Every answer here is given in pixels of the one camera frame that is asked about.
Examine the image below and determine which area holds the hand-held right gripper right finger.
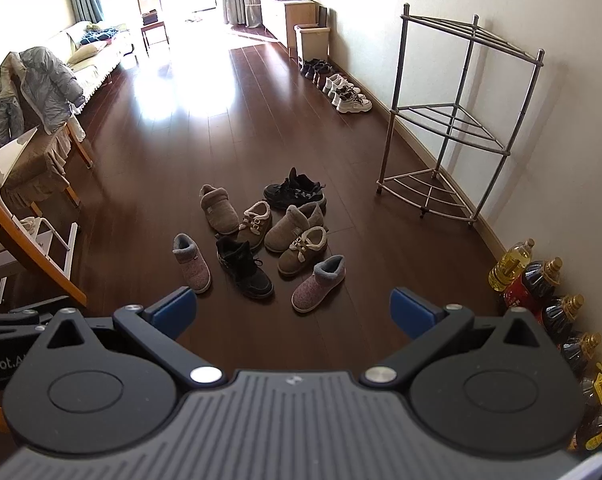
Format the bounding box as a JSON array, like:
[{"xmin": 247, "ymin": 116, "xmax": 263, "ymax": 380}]
[{"xmin": 360, "ymin": 287, "xmax": 544, "ymax": 389}]

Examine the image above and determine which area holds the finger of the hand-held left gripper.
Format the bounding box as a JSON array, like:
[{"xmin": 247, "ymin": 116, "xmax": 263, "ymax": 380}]
[{"xmin": 0, "ymin": 309, "xmax": 50, "ymax": 338}]

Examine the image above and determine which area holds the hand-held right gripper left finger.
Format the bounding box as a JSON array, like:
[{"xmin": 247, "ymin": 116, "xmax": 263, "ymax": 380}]
[{"xmin": 44, "ymin": 286, "xmax": 224, "ymax": 389}]

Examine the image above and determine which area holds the pink slipper grey fur trim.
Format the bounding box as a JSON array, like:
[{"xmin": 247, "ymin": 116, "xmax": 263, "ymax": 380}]
[
  {"xmin": 173, "ymin": 232, "xmax": 212, "ymax": 294},
  {"xmin": 291, "ymin": 254, "xmax": 347, "ymax": 314}
]

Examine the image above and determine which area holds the black high-top sneaker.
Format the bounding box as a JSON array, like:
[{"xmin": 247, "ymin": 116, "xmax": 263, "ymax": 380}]
[
  {"xmin": 215, "ymin": 236, "xmax": 275, "ymax": 301},
  {"xmin": 263, "ymin": 167, "xmax": 328, "ymax": 211}
]

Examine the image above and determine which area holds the taupe plush slipper boot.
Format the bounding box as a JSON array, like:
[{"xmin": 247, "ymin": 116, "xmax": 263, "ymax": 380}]
[
  {"xmin": 199, "ymin": 184, "xmax": 241, "ymax": 235},
  {"xmin": 264, "ymin": 203, "xmax": 326, "ymax": 254}
]

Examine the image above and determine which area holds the brown shoe cream fleece trim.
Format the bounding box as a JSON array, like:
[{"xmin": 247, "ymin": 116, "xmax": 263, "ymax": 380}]
[
  {"xmin": 237, "ymin": 200, "xmax": 273, "ymax": 250},
  {"xmin": 277, "ymin": 225, "xmax": 329, "ymax": 276}
]

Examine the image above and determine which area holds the white metal step stool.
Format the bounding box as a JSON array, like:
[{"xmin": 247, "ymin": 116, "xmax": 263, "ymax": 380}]
[{"xmin": 0, "ymin": 214, "xmax": 80, "ymax": 306}]

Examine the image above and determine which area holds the dark oil bottle red label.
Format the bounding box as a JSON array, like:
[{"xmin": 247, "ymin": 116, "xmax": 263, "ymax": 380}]
[
  {"xmin": 560, "ymin": 332, "xmax": 602, "ymax": 380},
  {"xmin": 503, "ymin": 257, "xmax": 564, "ymax": 312},
  {"xmin": 540, "ymin": 293, "xmax": 586, "ymax": 347}
]

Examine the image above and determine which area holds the wooden chair brown cover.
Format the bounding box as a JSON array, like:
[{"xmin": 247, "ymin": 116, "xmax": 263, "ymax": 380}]
[{"xmin": 0, "ymin": 50, "xmax": 95, "ymax": 212}]

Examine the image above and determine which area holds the white-top wooden table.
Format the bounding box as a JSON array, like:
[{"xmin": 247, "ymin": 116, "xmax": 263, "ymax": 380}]
[{"xmin": 0, "ymin": 127, "xmax": 90, "ymax": 312}]

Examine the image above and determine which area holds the dark oil bottle yellow label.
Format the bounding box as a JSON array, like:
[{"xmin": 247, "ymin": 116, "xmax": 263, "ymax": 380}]
[
  {"xmin": 577, "ymin": 362, "xmax": 602, "ymax": 413},
  {"xmin": 572, "ymin": 399, "xmax": 602, "ymax": 455}
]

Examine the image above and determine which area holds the metal corner rack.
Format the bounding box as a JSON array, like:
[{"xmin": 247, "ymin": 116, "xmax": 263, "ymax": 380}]
[{"xmin": 375, "ymin": 3, "xmax": 546, "ymax": 225}]

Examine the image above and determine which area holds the row of sneakers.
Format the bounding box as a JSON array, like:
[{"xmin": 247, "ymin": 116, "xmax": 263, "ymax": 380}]
[{"xmin": 299, "ymin": 58, "xmax": 374, "ymax": 115}]

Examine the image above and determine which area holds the grey puffer jacket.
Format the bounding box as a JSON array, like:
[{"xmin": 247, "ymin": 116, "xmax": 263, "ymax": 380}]
[{"xmin": 0, "ymin": 46, "xmax": 86, "ymax": 142}]

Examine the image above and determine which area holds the sofa with cream cover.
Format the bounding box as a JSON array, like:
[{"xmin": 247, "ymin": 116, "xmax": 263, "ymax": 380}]
[{"xmin": 46, "ymin": 20, "xmax": 134, "ymax": 103}]

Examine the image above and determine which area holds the beige cushion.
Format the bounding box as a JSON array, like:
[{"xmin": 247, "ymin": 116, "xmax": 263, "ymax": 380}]
[{"xmin": 67, "ymin": 42, "xmax": 108, "ymax": 67}]

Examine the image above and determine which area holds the pile of dark clothes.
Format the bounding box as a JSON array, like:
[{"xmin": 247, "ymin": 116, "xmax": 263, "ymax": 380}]
[{"xmin": 80, "ymin": 24, "xmax": 121, "ymax": 47}]

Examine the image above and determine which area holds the beige trash bin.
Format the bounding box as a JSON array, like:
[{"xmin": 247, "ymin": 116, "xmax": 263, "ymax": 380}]
[{"xmin": 294, "ymin": 23, "xmax": 330, "ymax": 67}]

